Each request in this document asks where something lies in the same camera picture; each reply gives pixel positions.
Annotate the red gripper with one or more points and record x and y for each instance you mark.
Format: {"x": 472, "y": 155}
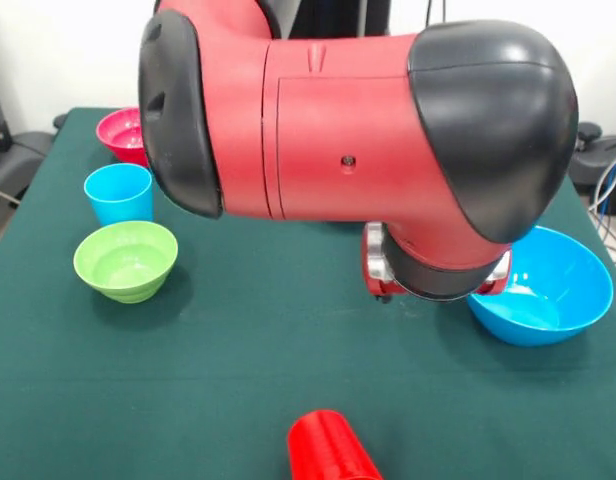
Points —
{"x": 378, "y": 280}

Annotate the red cup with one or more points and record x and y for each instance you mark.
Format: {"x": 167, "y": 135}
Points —
{"x": 333, "y": 450}

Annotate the large blue bowl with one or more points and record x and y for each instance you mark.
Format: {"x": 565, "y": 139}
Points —
{"x": 563, "y": 280}

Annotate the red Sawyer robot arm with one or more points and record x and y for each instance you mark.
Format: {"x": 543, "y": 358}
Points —
{"x": 338, "y": 125}

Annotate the dark green tablecloth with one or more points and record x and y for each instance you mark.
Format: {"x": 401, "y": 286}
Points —
{"x": 238, "y": 360}

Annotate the black equipment base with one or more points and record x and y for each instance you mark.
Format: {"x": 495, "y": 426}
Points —
{"x": 595, "y": 160}
{"x": 23, "y": 150}

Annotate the small green bowl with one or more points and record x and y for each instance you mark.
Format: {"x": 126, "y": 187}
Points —
{"x": 125, "y": 260}

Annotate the blue cup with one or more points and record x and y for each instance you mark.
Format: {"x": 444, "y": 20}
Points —
{"x": 118, "y": 195}

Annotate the small pinkish red bowl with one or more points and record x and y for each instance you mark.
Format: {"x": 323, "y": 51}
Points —
{"x": 120, "y": 135}

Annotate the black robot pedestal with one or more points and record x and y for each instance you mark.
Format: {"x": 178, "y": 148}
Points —
{"x": 338, "y": 17}

